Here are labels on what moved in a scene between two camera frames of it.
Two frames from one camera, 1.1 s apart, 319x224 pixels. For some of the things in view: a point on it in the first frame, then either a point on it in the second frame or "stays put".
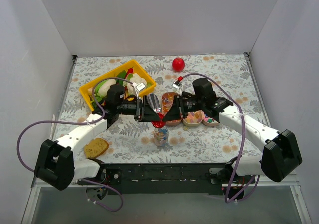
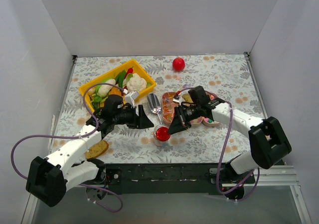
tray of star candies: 209,121 stays put
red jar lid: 160,124 -> 162,134
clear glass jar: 161,136 stays put
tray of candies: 167,100 stays put
